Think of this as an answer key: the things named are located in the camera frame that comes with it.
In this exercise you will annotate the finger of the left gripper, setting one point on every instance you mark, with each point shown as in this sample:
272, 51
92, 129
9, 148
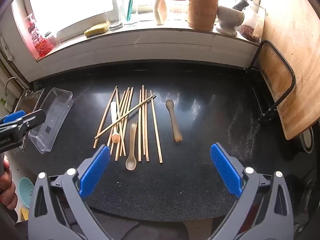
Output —
33, 120
13, 116

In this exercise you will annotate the teal toothbrush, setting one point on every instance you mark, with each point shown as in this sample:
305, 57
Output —
129, 10

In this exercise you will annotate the brown wooden pestle stick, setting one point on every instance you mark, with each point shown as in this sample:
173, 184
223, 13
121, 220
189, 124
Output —
176, 131

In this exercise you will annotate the wooden chopstick crossing spoon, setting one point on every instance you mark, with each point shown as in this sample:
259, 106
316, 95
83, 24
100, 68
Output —
121, 132

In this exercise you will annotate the beige plastic spoon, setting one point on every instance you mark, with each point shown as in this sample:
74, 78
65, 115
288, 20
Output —
131, 161

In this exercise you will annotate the diagonal wooden chopstick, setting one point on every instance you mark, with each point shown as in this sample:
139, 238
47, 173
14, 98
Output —
125, 115

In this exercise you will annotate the cream sauce bottle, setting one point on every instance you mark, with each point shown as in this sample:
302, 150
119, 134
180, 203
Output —
160, 11

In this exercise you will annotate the small wooden cutting board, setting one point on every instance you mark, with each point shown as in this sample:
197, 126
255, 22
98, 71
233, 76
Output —
274, 70

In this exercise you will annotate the left hand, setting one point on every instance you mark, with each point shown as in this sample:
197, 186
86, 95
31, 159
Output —
8, 195

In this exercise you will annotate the wooden chopstick group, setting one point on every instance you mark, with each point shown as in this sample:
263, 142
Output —
127, 105

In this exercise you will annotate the chrome faucet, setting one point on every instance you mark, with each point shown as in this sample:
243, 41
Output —
14, 87

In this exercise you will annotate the steel kitchen sink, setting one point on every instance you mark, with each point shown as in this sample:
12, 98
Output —
29, 101

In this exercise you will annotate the clear glass with toothbrush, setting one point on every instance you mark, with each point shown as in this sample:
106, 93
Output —
134, 13

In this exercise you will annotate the black metal board rack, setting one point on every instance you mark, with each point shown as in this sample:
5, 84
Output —
266, 106

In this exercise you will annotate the tall clear glass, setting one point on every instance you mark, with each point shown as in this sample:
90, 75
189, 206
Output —
115, 16

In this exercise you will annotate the cork utensil holder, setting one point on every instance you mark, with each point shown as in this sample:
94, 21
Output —
202, 14

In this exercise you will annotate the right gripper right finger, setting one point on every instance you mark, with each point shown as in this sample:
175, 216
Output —
263, 208

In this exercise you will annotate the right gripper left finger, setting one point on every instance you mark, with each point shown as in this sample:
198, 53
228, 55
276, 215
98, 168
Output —
47, 219

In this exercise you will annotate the dark pestle in mortar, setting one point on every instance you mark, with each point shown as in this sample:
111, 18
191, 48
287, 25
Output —
241, 5

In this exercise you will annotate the large wooden cutting board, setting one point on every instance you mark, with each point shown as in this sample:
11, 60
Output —
293, 27

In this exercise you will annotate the teal bowl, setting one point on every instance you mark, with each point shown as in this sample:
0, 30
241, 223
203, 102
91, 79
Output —
25, 191

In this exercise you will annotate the yellow sponge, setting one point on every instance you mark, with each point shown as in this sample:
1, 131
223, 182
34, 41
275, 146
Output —
98, 29

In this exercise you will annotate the clear plastic tray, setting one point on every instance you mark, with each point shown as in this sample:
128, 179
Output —
56, 106

